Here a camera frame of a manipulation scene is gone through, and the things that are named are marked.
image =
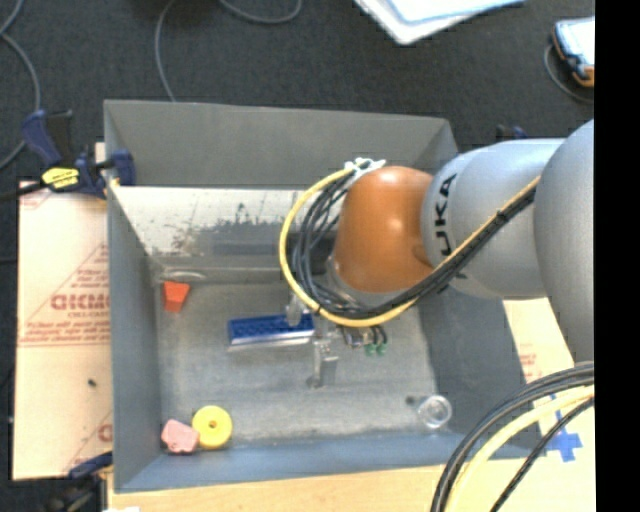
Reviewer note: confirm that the grey metal bin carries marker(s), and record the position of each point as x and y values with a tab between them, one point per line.
260	395

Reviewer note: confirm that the pink soft lump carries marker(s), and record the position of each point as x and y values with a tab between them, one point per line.
179	436

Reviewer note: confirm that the clear glass cup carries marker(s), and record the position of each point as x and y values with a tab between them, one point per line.
434	411

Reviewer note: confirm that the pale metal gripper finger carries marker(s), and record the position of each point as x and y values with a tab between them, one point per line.
328	371
295	311

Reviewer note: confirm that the blue flat block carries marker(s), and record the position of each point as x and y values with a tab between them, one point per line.
260	329

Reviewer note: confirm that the orange small block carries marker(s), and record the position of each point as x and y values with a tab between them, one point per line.
175	295

